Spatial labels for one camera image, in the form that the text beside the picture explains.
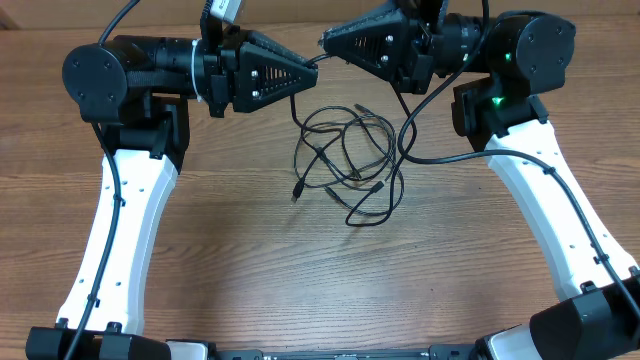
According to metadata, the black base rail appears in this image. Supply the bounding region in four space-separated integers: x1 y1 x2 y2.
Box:
164 339 569 360

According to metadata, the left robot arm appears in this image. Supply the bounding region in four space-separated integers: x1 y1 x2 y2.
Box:
25 7 318 359

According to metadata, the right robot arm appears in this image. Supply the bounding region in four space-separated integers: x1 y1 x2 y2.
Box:
320 1 639 359

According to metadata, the black USB cable bundle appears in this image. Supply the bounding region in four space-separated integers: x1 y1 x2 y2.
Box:
288 52 406 228

